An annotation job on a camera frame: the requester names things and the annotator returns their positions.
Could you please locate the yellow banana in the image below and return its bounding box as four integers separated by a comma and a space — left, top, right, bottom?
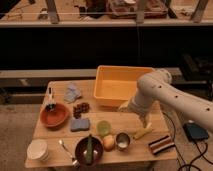
133, 124, 153, 140

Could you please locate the green plastic cup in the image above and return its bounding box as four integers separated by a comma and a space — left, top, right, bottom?
96, 120, 111, 137

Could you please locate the small metal cup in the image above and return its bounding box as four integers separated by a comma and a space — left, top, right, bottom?
115, 132, 130, 150

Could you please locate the crumpled blue cloth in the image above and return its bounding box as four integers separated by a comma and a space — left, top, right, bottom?
64, 82, 82, 103

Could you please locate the orange clay bowl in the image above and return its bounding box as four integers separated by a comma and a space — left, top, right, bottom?
40, 103, 70, 128

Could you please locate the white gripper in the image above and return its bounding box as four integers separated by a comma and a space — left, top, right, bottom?
118, 100, 153, 129

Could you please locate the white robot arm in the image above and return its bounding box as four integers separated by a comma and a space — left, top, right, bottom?
118, 69, 213, 132

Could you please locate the dark maroon bowl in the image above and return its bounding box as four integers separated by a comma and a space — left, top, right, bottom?
75, 136, 103, 166

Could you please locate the small black white bottle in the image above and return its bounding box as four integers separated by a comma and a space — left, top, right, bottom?
45, 87, 55, 111

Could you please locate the bunch of dark grapes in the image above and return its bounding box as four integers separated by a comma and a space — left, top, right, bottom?
73, 102, 90, 119

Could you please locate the black foot pedal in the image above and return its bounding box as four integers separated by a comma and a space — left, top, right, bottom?
183, 123, 209, 141

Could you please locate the wooden table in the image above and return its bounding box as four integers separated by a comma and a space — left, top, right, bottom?
25, 80, 177, 168

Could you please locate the blue sponge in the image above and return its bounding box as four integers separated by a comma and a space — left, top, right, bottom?
70, 118, 90, 132

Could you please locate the black floor cable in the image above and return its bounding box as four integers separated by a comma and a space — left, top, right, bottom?
163, 111, 213, 171

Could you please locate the orange yellow pepper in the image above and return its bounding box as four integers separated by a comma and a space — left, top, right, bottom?
103, 135, 115, 151

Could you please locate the yellow plastic tray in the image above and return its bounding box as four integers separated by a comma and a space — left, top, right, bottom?
94, 65, 154, 107

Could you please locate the striped brown white block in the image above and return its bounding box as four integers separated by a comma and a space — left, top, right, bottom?
148, 135, 175, 155

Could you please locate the green cucumber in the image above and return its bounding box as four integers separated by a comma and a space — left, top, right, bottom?
86, 134, 93, 165

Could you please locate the metal spoon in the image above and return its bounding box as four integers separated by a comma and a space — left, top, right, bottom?
59, 139, 79, 168

